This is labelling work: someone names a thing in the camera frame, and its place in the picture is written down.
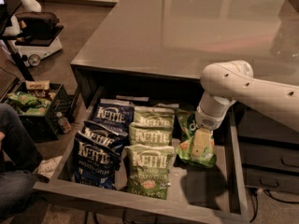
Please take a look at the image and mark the grey counter cabinet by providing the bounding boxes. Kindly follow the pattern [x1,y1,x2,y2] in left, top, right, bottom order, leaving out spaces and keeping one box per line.
[71,0,299,103]

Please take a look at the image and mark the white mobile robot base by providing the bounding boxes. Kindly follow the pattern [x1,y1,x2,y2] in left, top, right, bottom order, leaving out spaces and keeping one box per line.
[1,0,64,67]

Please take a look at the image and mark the black floor cable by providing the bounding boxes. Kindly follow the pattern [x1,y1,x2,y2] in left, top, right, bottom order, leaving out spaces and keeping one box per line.
[249,189,299,224]

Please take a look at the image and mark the dark bag on tray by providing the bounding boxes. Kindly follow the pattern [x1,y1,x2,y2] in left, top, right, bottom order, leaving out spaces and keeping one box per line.
[16,12,61,40]

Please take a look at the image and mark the white sneaker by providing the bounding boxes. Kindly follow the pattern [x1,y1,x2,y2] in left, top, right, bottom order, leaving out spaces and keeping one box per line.
[34,156,62,179]

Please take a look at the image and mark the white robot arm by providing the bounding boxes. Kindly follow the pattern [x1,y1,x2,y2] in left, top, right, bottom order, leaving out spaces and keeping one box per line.
[195,61,299,132]

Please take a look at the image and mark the black plastic crate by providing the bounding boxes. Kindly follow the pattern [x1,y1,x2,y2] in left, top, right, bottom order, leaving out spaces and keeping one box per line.
[5,82,69,143]

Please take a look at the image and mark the brown snack box in crate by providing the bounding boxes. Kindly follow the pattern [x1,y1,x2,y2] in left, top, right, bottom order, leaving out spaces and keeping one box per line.
[25,80,50,91]

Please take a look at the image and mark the small bottle beside crate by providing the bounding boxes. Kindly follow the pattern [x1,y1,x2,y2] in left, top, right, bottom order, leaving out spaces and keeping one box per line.
[56,112,72,133]

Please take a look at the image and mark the yellow taped gripper finger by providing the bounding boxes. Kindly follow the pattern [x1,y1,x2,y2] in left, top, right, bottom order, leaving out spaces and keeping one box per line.
[191,128,210,159]

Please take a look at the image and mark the person's leg in jeans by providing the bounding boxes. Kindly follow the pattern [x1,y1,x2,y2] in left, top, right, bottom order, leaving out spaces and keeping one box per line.
[0,104,43,218]

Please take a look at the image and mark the green rice chip bag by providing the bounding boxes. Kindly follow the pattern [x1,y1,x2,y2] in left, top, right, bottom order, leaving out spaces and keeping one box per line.
[176,109,217,168]

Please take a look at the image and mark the black stand with tray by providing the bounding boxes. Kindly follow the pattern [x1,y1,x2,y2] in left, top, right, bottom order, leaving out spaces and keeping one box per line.
[1,0,64,81]

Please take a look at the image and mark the blue Kettle bag middle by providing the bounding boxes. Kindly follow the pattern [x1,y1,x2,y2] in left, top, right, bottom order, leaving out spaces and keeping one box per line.
[81,120,128,155]

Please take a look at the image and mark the green Kettle jalapeno bag front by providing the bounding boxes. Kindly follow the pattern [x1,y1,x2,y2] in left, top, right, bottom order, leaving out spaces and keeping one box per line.
[125,145,174,200]

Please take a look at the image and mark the blue Kettle bag front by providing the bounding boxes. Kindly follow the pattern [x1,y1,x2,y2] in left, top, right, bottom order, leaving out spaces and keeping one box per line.
[73,132,121,189]

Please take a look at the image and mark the green Kettle bag back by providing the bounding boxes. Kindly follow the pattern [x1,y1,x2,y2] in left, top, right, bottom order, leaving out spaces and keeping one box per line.
[134,106,175,127]

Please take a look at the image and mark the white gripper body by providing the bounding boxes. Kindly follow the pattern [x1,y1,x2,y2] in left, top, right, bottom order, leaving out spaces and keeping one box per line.
[195,91,235,131]

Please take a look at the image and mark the green snack bags in crate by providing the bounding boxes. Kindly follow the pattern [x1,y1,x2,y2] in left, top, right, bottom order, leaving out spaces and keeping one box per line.
[7,91,51,116]

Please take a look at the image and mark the blue kettle bag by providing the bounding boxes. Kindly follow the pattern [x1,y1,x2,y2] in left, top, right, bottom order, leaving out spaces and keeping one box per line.
[93,99,134,133]
[81,120,128,155]
[73,132,121,189]

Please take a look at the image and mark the blue Kettle bag back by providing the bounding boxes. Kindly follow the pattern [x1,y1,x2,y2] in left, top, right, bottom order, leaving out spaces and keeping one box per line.
[93,99,134,133]

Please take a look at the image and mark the green Kettle bag middle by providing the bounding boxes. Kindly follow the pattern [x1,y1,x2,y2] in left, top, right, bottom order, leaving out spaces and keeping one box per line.
[129,122,173,147]

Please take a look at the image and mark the dark lower drawer unit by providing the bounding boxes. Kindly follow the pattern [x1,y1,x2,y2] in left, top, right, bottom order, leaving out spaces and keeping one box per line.
[234,104,299,194]

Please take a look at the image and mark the open grey top drawer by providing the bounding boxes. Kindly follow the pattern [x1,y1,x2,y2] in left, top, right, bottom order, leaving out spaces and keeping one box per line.
[33,85,250,224]

